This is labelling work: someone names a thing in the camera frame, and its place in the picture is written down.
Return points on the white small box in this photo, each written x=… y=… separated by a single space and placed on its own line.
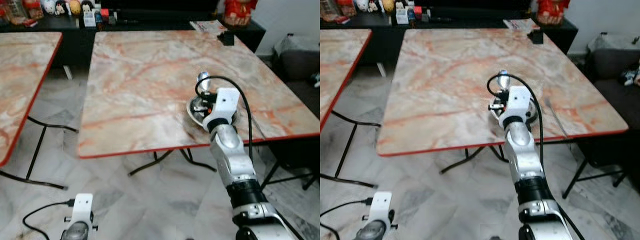
x=401 y=17
x=89 y=19

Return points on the large marble folding table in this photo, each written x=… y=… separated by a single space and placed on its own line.
x=450 y=85
x=145 y=90

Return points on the red fortune doll figurine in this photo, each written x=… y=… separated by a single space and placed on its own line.
x=239 y=11
x=552 y=10

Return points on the yellow figurine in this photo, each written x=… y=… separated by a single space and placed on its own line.
x=74 y=6
x=388 y=5

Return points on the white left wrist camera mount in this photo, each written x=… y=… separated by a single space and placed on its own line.
x=381 y=206
x=81 y=207

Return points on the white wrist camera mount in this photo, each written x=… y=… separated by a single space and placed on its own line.
x=226 y=102
x=81 y=207
x=381 y=206
x=517 y=100

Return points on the shiny metal cup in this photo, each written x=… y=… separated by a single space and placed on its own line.
x=503 y=77
x=203 y=78

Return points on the black and white toy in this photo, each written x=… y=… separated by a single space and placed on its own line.
x=631 y=76
x=315 y=80

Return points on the dark sofa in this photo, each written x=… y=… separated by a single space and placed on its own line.
x=612 y=95
x=297 y=75

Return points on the marble table with red edge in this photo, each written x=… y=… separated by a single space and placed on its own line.
x=22 y=85
x=340 y=70

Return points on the small black box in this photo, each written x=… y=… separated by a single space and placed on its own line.
x=226 y=38
x=536 y=36

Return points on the printed magazine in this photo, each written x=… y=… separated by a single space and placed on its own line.
x=206 y=26
x=519 y=25

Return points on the black sideboard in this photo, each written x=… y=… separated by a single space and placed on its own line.
x=385 y=40
x=75 y=42

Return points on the flat red packet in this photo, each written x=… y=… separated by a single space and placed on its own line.
x=30 y=22
x=342 y=19

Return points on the white figurine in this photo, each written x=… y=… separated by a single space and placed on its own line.
x=362 y=4
x=48 y=5

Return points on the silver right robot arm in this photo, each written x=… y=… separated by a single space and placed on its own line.
x=525 y=155
x=235 y=160

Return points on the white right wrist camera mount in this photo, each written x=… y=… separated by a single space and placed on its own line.
x=226 y=102
x=517 y=100

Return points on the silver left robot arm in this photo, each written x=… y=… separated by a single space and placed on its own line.
x=76 y=232
x=371 y=232

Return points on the grey cloth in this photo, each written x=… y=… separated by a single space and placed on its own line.
x=612 y=42
x=300 y=44

